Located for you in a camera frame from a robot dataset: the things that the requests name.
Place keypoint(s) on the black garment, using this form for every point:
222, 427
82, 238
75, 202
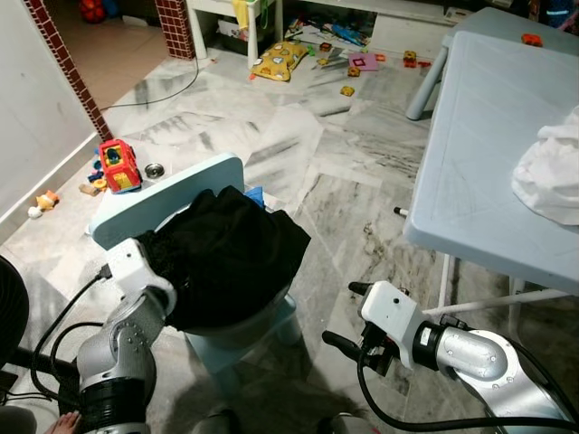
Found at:
226, 253

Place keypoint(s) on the white shirt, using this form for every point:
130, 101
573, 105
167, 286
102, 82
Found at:
547, 172

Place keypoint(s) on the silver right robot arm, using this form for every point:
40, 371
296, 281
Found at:
475, 353

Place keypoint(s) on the grey robot right foot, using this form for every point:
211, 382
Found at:
344, 425

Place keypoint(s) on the grey robot foot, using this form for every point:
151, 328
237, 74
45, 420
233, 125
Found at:
344, 425
217, 425

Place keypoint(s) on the small blue object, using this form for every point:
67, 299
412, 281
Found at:
255, 196

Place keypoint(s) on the grey robot left foot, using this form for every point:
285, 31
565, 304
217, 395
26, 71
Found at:
217, 425

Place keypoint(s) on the light blue folding table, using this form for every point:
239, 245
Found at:
488, 163

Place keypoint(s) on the small yellow toy block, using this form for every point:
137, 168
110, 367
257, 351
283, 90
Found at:
347, 90

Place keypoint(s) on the light blue plastic kids table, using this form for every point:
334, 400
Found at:
430, 81

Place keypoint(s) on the pink toy board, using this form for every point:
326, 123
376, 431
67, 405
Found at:
364, 62

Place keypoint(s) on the small silver bowl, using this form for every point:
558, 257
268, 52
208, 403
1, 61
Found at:
154, 170

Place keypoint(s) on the red toy house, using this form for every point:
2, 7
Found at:
119, 163

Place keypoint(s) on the white side table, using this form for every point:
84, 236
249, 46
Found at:
253, 18

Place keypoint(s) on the small orange toy car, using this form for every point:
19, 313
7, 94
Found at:
532, 39

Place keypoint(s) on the small animal toy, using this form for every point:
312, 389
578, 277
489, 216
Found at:
45, 201

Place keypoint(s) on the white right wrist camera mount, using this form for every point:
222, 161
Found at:
391, 312

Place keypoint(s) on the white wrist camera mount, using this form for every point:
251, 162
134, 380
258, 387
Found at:
391, 312
131, 262

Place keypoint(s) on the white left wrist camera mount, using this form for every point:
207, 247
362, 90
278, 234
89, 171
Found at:
131, 262

